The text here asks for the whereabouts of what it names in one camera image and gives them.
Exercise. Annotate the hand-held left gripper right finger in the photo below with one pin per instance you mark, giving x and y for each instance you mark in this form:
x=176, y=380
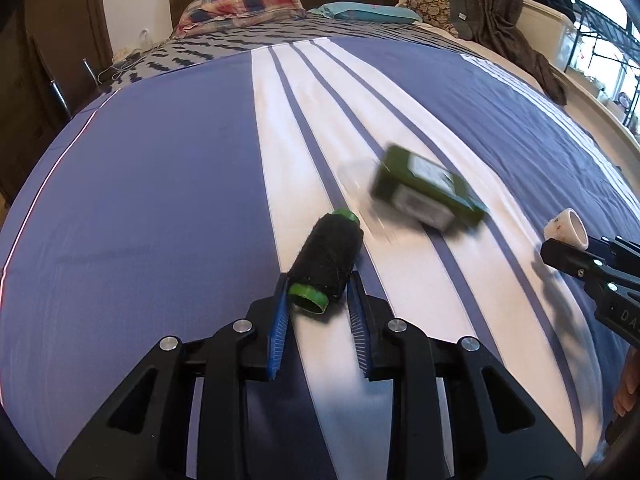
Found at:
x=357, y=330

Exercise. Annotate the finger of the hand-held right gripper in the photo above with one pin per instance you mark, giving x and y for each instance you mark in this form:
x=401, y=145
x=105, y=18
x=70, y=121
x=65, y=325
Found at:
x=570, y=257
x=627, y=250

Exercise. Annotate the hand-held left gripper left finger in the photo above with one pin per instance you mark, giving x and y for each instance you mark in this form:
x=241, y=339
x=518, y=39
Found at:
x=277, y=335

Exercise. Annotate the black thread spool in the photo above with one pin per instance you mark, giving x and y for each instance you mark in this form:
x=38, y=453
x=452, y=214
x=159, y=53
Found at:
x=327, y=255

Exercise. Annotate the green box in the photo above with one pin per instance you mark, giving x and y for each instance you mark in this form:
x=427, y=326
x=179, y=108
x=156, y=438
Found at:
x=425, y=190

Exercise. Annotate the person's right hand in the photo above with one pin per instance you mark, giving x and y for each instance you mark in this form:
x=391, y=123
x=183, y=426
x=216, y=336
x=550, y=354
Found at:
x=629, y=385

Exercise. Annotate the blue white striped blanket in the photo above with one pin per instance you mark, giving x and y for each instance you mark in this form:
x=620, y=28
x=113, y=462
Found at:
x=175, y=185

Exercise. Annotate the white storage box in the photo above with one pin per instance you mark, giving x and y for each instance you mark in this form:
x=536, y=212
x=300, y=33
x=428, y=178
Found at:
x=550, y=35

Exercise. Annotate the black folding rack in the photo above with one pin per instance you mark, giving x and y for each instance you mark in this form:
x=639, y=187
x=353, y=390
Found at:
x=607, y=20

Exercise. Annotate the brown curtain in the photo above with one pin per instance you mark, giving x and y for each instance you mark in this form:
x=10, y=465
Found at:
x=505, y=10

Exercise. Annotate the grey cushion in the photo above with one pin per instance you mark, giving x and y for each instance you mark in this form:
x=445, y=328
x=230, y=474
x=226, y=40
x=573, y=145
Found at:
x=464, y=17

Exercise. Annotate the brown patterned cushion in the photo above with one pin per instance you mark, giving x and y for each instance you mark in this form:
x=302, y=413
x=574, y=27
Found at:
x=430, y=2

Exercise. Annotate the grey black patterned bedsheet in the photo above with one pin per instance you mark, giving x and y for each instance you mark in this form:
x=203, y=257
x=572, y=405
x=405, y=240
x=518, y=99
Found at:
x=225, y=42

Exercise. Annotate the light blue pillow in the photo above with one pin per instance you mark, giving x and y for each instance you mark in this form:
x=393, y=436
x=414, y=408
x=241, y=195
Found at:
x=365, y=11

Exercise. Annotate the plaid pillow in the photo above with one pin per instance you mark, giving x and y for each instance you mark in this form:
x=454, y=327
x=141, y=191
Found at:
x=240, y=7

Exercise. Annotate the dark wooden wardrobe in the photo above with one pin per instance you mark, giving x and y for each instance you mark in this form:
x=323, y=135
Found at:
x=50, y=10

